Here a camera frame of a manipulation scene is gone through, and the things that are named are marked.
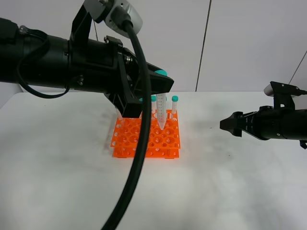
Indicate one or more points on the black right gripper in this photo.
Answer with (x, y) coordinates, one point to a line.
(263, 124)

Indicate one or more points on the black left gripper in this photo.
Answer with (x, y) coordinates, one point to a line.
(108, 67)

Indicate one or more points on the teal capped test tube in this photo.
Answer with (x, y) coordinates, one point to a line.
(161, 109)

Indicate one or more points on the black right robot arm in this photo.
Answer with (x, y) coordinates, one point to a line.
(293, 126)

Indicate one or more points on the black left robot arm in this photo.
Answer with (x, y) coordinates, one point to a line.
(49, 61)

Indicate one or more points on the test tube second row left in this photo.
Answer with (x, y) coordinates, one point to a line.
(119, 115)

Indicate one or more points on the orange test tube rack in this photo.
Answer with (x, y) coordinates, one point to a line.
(162, 143)

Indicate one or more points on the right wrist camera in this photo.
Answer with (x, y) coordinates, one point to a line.
(283, 94)

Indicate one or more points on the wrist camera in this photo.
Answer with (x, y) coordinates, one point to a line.
(111, 12)
(283, 94)

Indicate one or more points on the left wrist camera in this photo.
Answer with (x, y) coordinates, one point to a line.
(111, 12)

